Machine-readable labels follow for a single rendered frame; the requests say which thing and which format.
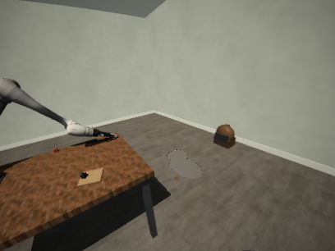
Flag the tan square mat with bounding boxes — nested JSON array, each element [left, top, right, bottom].
[[77, 168, 103, 186]]

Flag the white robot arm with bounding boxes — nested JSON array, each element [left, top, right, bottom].
[[0, 76, 94, 137]]

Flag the black die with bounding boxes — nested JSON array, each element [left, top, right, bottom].
[[80, 172, 87, 179]]

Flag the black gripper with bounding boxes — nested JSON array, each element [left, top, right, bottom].
[[93, 129, 117, 137]]

